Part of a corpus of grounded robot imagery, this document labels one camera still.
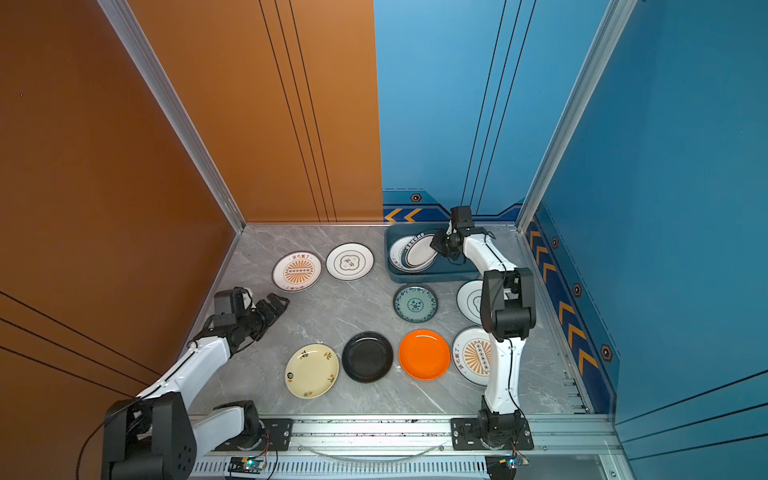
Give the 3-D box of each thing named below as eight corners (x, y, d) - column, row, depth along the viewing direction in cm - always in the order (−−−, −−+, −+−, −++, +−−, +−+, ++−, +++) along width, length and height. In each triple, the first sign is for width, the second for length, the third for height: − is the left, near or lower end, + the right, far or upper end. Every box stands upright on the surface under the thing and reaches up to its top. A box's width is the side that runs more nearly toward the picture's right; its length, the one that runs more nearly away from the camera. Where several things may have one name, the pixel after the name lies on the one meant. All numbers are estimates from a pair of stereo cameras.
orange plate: (398, 380, 84) (398, 377, 82) (398, 332, 93) (398, 329, 91) (451, 380, 84) (453, 377, 82) (446, 332, 93) (447, 329, 91)
